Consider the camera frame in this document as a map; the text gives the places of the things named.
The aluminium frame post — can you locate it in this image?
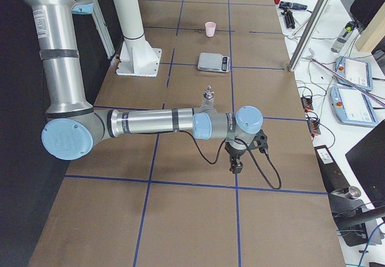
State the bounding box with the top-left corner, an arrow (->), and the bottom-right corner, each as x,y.
288,0 -> 330,72

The teach pendant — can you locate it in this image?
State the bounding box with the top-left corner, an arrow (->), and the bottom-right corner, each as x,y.
330,86 -> 378,127
335,56 -> 373,91

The far teach pendant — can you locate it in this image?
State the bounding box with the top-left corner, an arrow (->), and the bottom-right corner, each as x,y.
335,56 -> 373,91

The clear glass sauce bottle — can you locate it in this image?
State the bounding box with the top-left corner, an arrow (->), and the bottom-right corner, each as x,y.
202,85 -> 215,107

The pink paper cup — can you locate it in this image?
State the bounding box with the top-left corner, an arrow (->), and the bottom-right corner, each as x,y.
205,22 -> 217,37

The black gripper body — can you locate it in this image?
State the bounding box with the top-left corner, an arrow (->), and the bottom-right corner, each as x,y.
225,140 -> 250,160

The clear water bottle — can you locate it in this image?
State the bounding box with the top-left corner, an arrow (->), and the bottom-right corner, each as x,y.
330,21 -> 357,54

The black monitor arm base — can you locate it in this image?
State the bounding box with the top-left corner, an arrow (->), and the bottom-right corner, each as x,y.
315,145 -> 384,247

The long reacher grabber stick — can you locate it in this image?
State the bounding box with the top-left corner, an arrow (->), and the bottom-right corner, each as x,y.
308,55 -> 385,108

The black folded tripod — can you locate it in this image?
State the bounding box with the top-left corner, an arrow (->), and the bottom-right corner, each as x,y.
282,7 -> 295,29

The far orange terminal block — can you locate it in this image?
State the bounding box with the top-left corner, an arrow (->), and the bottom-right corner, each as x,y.
300,89 -> 313,112

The orange terminal block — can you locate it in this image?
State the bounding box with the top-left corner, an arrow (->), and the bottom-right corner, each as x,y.
300,89 -> 313,112
305,111 -> 321,138

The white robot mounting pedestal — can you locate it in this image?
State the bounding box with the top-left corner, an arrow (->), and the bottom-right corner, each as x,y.
114,0 -> 162,77

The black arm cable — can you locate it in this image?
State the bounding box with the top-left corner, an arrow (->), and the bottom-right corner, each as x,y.
180,130 -> 283,189

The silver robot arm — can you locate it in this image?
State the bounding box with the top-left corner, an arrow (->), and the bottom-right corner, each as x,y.
23,0 -> 268,174

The digital kitchen scale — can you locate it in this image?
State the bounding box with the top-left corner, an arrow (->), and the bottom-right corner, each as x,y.
197,52 -> 230,73

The near orange terminal block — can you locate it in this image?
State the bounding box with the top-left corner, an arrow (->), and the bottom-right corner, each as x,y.
305,111 -> 321,138

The near teach pendant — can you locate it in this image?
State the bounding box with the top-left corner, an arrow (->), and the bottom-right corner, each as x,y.
330,86 -> 378,127

